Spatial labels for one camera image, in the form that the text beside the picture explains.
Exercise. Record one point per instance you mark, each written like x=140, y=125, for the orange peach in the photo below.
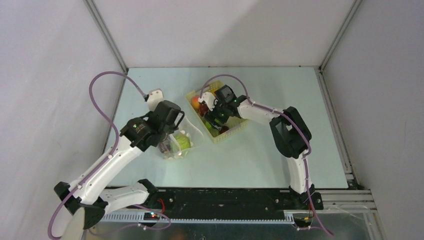
x=194, y=101

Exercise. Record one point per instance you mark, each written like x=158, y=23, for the green cabbage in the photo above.
x=181, y=142

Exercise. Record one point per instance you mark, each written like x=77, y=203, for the small dark fig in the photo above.
x=224, y=129

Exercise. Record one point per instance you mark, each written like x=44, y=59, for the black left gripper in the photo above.
x=172, y=128

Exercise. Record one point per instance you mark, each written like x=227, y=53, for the green leaf vegetable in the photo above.
x=213, y=131

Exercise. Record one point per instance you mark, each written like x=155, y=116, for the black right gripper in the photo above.
x=214, y=119

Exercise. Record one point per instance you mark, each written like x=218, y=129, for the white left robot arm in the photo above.
x=90, y=193

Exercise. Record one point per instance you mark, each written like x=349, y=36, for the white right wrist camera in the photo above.
x=209, y=99

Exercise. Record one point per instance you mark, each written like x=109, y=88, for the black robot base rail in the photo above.
x=227, y=204

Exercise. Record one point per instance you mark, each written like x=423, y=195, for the clear dotted zip bag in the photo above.
x=189, y=129

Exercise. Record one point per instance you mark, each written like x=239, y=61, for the pale yellow perforated basket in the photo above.
x=235, y=124

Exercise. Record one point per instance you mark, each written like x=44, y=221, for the aluminium frame rail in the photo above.
x=355, y=198

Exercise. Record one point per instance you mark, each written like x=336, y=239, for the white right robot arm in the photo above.
x=290, y=133

